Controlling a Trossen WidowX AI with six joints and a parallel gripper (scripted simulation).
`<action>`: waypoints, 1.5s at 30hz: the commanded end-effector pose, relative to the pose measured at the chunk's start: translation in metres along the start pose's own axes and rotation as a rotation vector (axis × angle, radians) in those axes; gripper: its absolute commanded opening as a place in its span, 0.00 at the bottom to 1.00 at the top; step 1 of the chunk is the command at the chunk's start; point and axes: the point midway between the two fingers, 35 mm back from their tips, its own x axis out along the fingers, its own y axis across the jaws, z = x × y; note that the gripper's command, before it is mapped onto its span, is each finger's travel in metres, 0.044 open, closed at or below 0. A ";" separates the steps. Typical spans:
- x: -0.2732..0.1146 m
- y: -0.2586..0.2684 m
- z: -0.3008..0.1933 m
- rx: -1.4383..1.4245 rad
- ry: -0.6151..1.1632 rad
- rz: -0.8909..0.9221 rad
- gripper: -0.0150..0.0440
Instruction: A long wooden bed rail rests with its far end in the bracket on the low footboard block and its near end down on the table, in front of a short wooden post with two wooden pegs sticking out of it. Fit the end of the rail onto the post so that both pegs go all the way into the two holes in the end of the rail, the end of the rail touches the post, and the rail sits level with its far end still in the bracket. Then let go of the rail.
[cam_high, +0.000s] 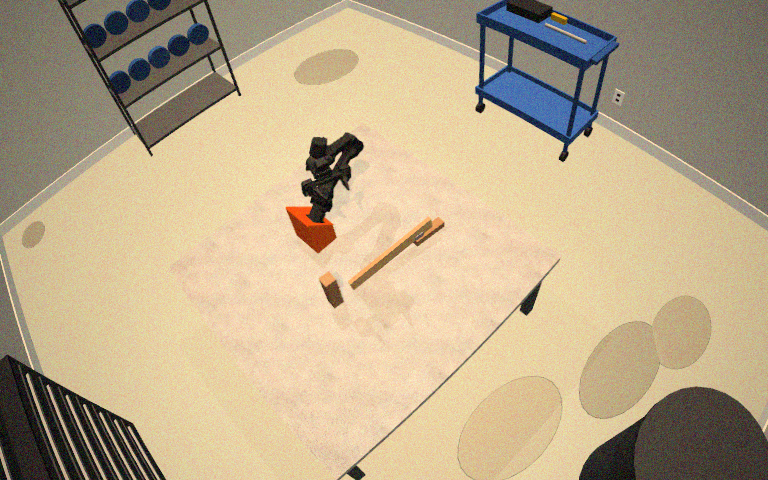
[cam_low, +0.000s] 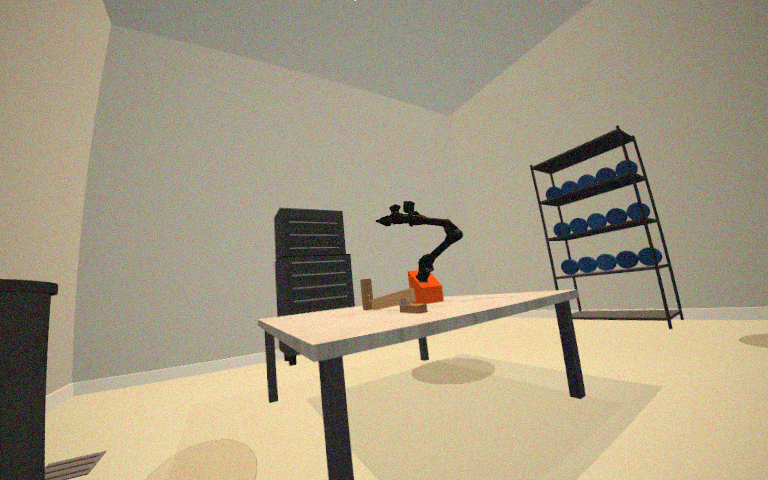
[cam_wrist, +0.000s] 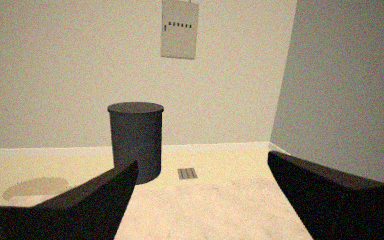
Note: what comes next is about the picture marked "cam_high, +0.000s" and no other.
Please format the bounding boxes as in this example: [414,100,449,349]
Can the long tan wooden rail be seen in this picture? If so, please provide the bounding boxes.
[348,216,433,291]

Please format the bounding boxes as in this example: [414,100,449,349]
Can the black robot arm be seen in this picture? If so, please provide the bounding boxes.
[306,132,364,223]

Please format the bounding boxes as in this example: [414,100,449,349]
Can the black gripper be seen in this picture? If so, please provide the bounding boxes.
[301,164,351,200]

